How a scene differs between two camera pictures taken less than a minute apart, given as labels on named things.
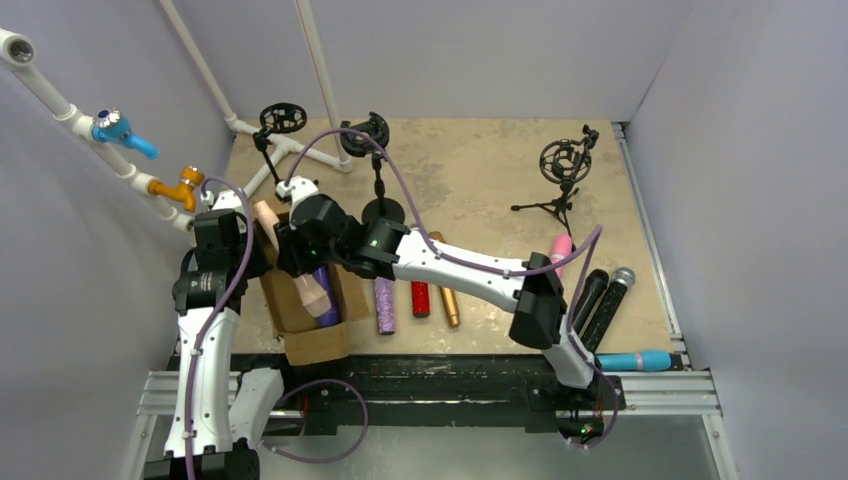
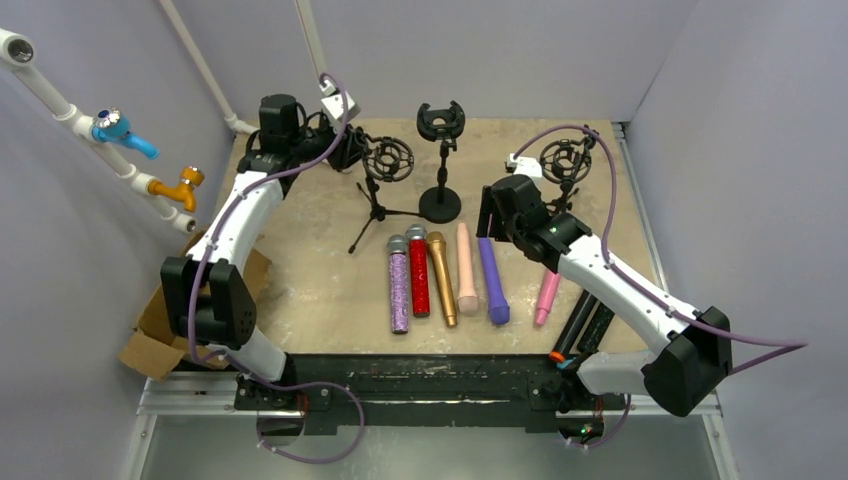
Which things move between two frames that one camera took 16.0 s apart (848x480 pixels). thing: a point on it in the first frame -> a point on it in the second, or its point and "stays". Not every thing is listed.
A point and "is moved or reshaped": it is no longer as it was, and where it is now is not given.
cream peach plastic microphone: (317, 301) -> (468, 300)
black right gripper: (291, 252) -> (495, 213)
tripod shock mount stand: (278, 118) is moved or reshaped
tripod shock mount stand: (566, 162) stays
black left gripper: (253, 258) -> (346, 148)
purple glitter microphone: (386, 307) is moved or reshaped
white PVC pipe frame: (18, 52) stays
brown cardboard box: (305, 342) is moved or reshaped
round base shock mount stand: (379, 208) -> (441, 204)
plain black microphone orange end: (595, 284) stays
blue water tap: (110, 126) stays
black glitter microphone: (621, 279) stays
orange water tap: (191, 177) stays
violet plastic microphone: (332, 320) -> (498, 307)
